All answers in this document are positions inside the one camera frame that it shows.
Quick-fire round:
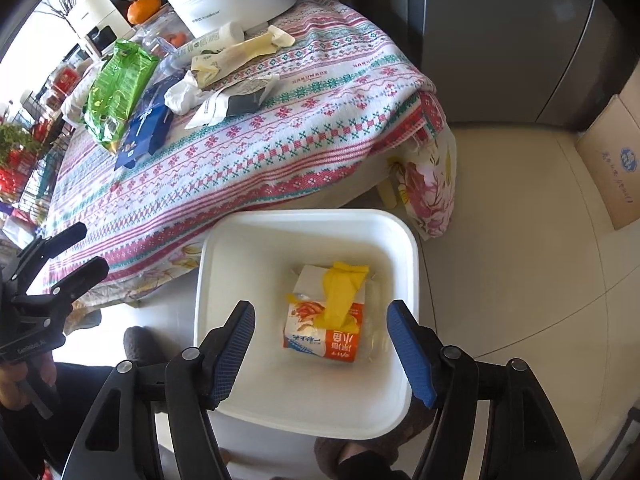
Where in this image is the person left hand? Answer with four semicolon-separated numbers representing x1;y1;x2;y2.
0;352;58;411

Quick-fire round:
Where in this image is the clear glass jar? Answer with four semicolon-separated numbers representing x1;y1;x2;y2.
131;6;194;58

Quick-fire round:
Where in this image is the green snack bag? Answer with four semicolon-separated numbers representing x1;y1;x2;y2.
84;39;160;153

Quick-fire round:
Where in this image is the torn white paper carton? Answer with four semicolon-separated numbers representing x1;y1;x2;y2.
186;74;280;130

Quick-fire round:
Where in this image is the yellow snack wrapper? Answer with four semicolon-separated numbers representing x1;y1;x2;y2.
288;261;370;334

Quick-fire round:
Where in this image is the blue cardboard box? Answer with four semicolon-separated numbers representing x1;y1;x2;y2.
114;73;182;170

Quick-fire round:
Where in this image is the orange tangerine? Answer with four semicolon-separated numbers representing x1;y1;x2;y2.
127;0;163;25

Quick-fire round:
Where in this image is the white air fryer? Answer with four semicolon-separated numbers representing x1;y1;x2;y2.
66;0;134;60

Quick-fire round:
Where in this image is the orange white milk carton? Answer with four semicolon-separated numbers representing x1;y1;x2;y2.
283;261;370;363

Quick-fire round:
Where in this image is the white plastic trash bin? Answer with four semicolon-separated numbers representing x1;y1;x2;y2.
193;209;420;440

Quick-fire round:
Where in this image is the lower cardboard box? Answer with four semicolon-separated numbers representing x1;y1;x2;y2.
576;66;640;230

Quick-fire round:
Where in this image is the dark grey refrigerator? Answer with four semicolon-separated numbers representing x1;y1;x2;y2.
347;0;638;130

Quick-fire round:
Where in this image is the white tissue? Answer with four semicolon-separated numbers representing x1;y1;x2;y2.
164;70;212;116

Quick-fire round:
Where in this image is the white labelled tube bottle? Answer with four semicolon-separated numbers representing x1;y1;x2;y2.
174;22;244;62

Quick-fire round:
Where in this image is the patterned striped tablecloth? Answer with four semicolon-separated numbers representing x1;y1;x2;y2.
34;0;446;304

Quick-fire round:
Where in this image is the wire rack with vegetables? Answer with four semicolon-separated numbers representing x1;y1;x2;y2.
1;46;92;229

